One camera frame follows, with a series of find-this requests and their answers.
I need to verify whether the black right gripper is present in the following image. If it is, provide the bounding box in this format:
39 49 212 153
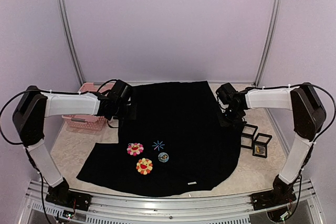
217 105 244 128

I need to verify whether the black display box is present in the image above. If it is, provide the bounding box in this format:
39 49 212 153
253 133 272 158
240 123 258 150

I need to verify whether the black t-shirt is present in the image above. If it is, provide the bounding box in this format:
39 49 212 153
77 81 243 197

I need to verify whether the round blue pin badge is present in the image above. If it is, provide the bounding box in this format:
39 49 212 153
158 152 169 163

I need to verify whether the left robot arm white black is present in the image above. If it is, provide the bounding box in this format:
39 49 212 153
13 80 133 206

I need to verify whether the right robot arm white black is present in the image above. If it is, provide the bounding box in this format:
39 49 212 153
215 82 327 210

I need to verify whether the pink yellow flower brooch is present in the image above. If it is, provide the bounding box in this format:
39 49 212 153
127 143 144 156

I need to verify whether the orange yellow flower brooch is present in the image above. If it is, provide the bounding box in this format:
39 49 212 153
136 158 153 175

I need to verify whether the pink plastic basket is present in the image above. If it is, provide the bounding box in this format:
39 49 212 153
62 82 107 131

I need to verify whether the left aluminium frame post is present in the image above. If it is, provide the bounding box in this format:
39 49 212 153
57 0 85 85

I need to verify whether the aluminium frame post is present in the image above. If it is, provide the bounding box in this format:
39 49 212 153
57 0 85 85
254 0 286 88

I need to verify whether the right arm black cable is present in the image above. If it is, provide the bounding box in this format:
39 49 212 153
309 83 336 138

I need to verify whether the right aluminium frame post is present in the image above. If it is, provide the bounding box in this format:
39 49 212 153
254 0 286 88

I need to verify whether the front aluminium rail base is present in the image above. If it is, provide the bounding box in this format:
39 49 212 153
18 179 323 224

